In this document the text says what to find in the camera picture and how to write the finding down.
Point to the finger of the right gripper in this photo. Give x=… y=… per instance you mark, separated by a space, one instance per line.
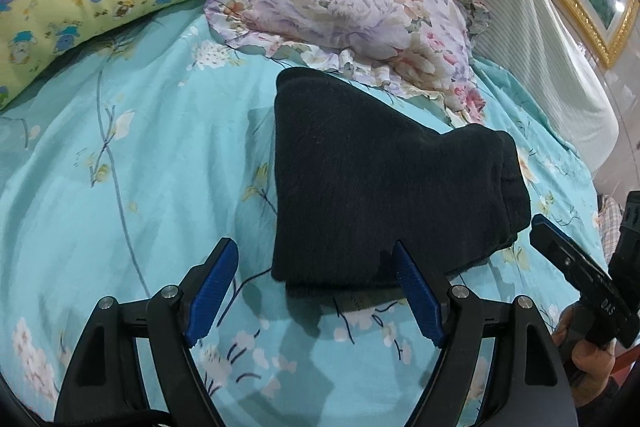
x=565 y=251

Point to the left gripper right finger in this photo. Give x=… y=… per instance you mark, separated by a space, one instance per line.
x=525 y=383

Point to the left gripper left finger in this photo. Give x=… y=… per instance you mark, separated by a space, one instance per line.
x=103 y=385

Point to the black pants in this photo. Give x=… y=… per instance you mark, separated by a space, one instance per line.
x=354 y=177

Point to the person's right hand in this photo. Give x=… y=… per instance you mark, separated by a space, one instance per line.
x=597 y=364

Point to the plaid checkered cloth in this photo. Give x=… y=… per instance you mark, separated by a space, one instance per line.
x=610 y=216

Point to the turquoise floral bed sheet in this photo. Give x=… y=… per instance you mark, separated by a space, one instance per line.
x=121 y=167

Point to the pink purple floral pillow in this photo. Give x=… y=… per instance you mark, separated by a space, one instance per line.
x=408 y=48

